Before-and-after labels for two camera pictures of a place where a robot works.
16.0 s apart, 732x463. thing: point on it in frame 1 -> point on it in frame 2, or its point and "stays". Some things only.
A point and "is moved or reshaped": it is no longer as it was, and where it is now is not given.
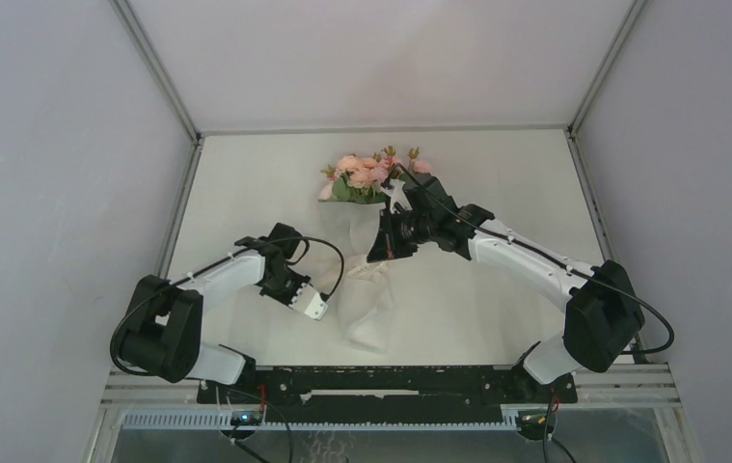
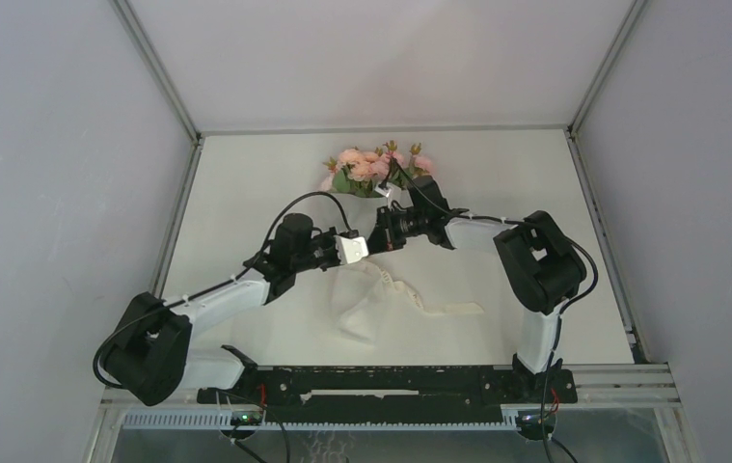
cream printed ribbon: [368, 271] -> [432, 310]
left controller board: [246, 419] stays
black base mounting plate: [388, 394] stays
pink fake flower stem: [381, 170] is moved or reshaped
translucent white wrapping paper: [365, 296] is moved or reshaped
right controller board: [532, 421] stays
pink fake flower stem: [353, 178] stays
